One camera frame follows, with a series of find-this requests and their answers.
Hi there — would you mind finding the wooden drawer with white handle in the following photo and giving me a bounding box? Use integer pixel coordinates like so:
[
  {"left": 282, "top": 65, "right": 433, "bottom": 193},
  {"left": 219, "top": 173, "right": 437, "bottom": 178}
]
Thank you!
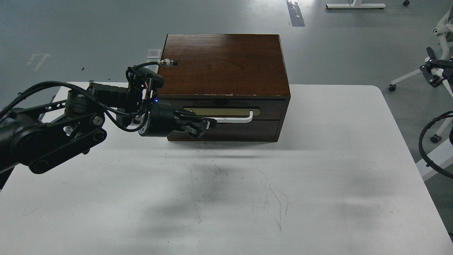
[{"left": 167, "top": 98, "right": 289, "bottom": 142}]

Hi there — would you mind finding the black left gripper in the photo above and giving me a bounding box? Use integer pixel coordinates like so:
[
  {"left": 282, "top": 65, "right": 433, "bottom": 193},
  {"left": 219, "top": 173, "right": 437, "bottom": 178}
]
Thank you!
[{"left": 138, "top": 101, "right": 217, "bottom": 139}]

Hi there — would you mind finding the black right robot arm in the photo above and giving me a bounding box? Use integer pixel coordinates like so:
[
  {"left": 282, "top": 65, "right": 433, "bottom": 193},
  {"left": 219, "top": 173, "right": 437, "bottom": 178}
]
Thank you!
[{"left": 419, "top": 47, "right": 453, "bottom": 89}]

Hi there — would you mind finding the white office chair base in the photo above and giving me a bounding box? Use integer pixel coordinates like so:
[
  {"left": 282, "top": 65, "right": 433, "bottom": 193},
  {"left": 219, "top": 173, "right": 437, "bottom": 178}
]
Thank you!
[{"left": 388, "top": 5, "right": 453, "bottom": 144}]

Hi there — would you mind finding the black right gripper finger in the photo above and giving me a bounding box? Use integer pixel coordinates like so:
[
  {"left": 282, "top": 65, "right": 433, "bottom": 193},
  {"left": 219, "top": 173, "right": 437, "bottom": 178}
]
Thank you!
[{"left": 419, "top": 47, "right": 447, "bottom": 87}]

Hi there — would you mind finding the grey floor tape strip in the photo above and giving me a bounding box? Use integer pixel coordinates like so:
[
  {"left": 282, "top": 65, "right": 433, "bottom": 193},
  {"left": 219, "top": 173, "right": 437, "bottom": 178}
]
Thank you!
[{"left": 285, "top": 0, "right": 305, "bottom": 27}]

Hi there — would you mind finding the dark wooden cabinet box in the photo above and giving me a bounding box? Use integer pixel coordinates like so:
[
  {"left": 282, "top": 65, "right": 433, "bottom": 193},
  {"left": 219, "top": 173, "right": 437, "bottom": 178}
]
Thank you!
[{"left": 157, "top": 34, "right": 290, "bottom": 136}]

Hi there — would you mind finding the white desk leg base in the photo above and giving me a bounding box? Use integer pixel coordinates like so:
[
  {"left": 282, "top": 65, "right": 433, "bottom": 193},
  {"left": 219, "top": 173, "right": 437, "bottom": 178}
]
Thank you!
[{"left": 326, "top": 0, "right": 386, "bottom": 10}]

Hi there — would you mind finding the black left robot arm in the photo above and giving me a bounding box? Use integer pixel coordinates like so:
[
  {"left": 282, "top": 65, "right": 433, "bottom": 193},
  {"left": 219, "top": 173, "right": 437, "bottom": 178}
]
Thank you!
[{"left": 0, "top": 59, "right": 217, "bottom": 174}]

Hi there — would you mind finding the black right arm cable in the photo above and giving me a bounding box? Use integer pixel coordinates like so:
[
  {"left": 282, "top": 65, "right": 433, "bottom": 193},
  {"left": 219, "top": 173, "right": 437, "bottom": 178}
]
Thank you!
[{"left": 418, "top": 110, "right": 453, "bottom": 180}]

